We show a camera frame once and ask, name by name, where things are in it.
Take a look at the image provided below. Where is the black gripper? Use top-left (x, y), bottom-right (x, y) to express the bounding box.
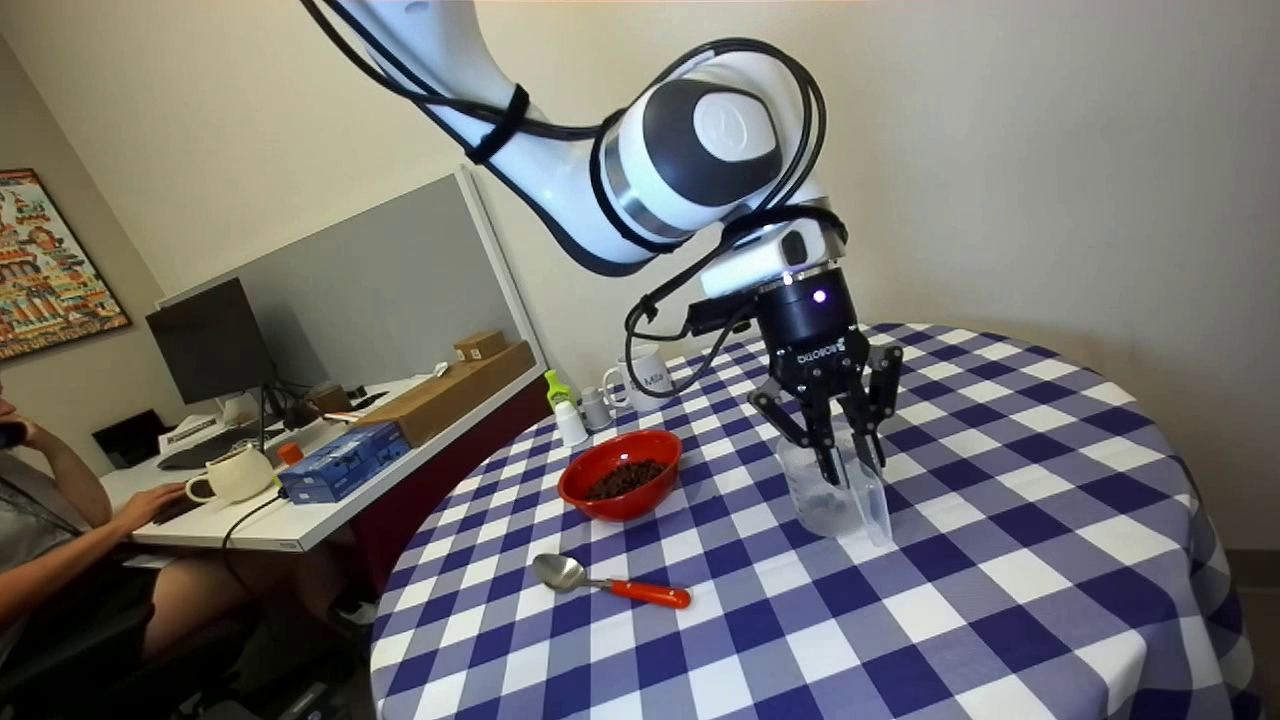
top-left (756, 267), bottom-right (902, 489)

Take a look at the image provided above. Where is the clear plastic measuring jug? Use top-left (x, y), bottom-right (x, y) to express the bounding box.
top-left (775, 430), bottom-right (893, 546)

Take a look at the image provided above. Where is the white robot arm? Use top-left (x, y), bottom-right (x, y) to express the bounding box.
top-left (299, 0), bottom-right (899, 484)

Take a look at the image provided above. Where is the red bowl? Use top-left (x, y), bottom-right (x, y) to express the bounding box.
top-left (556, 428), bottom-right (685, 520)

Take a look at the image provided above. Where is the white mug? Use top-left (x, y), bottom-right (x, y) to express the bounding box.
top-left (600, 351), bottom-right (672, 410)

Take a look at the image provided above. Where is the blue white checkered tablecloth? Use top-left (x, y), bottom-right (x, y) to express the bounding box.
top-left (373, 323), bottom-right (1262, 720)

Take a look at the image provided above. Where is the small green capped bottle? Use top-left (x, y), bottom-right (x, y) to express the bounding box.
top-left (545, 367), bottom-right (587, 447)

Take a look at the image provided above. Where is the grey desk partition panel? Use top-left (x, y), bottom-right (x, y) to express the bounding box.
top-left (175, 170), bottom-right (531, 393)

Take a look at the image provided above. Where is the blue box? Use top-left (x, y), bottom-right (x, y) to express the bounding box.
top-left (278, 425), bottom-right (408, 503)

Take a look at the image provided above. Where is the white office desk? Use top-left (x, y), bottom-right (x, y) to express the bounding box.
top-left (136, 363), bottom-right (538, 551)

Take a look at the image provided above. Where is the white cup on desk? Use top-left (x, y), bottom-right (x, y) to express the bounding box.
top-left (183, 444), bottom-right (277, 503)

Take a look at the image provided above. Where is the black computer monitor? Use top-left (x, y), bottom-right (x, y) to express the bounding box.
top-left (149, 278), bottom-right (277, 402)

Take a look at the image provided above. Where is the seated person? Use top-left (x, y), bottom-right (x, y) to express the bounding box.
top-left (0, 399), bottom-right (248, 669)

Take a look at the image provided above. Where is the black office chair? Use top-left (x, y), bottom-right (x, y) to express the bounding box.
top-left (0, 557), bottom-right (338, 720)

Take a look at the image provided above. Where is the metal spoon orange handle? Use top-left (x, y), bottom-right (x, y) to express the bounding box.
top-left (531, 551), bottom-right (690, 606)

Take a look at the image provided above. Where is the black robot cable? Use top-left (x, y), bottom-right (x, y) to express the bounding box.
top-left (299, 0), bottom-right (830, 399)

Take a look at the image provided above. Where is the framed colourful wall picture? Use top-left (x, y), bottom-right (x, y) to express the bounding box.
top-left (0, 169), bottom-right (127, 359)

